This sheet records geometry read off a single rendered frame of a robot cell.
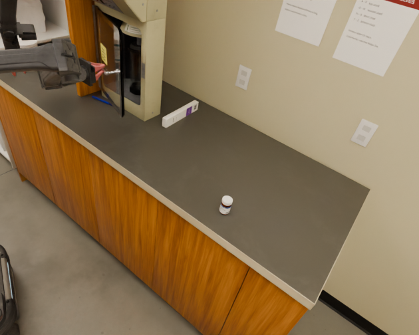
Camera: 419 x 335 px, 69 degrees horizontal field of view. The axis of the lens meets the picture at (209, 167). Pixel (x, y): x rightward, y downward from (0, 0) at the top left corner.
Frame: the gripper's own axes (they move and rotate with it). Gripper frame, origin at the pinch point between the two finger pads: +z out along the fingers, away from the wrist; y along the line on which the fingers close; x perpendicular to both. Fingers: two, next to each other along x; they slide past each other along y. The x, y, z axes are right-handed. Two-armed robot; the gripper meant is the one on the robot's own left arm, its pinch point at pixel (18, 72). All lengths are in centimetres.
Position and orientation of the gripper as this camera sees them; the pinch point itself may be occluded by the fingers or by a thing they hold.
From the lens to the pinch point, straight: 166.9
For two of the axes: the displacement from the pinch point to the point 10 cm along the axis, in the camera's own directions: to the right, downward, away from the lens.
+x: -7.9, -4.9, 3.7
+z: -1.5, 7.4, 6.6
